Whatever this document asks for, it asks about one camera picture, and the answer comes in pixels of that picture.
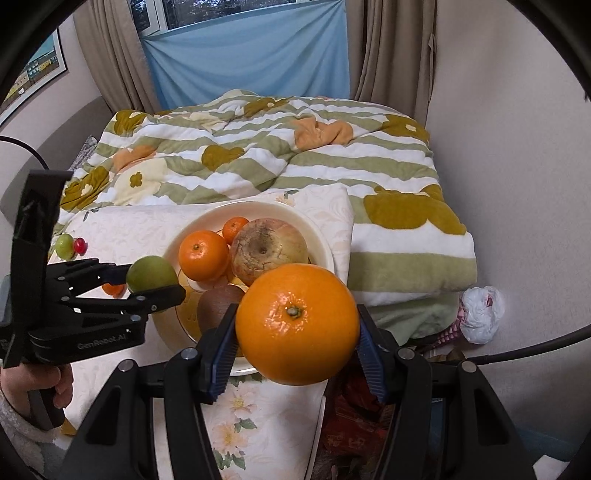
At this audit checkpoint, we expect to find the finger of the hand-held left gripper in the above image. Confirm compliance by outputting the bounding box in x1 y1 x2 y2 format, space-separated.
46 257 136 297
61 284 187 325

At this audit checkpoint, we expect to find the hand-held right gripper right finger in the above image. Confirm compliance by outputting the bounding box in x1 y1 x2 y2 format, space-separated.
358 305 539 480

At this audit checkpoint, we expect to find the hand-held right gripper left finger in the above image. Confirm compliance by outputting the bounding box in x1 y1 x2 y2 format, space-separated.
60 302 241 480

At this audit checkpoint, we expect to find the brown kiwi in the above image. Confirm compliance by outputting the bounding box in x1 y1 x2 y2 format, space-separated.
197 284 246 331

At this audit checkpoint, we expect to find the large orange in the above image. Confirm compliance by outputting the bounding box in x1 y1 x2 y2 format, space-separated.
178 230 230 282
235 263 361 387

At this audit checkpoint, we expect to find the reddish yellow apple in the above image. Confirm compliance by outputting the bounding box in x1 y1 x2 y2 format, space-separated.
230 218 309 287

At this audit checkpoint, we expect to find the cream bowl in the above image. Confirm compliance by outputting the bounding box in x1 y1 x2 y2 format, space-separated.
152 199 336 376

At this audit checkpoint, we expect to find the person's left forearm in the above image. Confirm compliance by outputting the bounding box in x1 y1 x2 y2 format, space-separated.
0 391 68 474

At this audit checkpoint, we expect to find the person's left hand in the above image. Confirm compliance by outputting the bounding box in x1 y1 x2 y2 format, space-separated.
0 364 75 417

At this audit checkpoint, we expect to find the red patterned bag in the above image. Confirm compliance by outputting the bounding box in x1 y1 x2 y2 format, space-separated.
320 364 394 464

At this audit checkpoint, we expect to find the light green bed sheet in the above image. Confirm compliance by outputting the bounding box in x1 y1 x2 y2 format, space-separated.
367 291 463 345

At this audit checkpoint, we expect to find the floral tablecloth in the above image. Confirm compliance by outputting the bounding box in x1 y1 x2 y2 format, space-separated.
46 182 354 480

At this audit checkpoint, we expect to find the grey patterned pillow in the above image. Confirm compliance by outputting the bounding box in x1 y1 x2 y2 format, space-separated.
69 135 100 179

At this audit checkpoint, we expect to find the white plastic bag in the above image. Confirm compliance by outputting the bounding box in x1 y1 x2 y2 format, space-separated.
459 285 507 345

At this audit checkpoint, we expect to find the grey headboard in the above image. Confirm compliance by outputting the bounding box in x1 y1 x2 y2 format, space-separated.
37 96 116 172

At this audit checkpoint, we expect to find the green striped floral blanket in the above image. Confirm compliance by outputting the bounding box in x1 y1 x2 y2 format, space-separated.
60 89 477 306

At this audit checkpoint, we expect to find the beige curtain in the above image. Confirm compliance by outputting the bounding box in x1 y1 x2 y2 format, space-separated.
74 0 160 114
353 0 437 126

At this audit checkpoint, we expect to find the blue cloth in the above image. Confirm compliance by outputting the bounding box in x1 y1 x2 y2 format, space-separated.
141 0 350 112

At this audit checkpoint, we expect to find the window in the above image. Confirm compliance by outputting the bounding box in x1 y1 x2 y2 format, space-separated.
129 0 326 37

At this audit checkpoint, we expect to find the black cable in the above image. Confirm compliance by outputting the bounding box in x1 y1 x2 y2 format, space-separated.
480 322 591 366
0 135 51 172

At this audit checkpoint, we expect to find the framed wall poster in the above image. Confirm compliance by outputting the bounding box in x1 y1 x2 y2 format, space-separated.
0 28 70 126

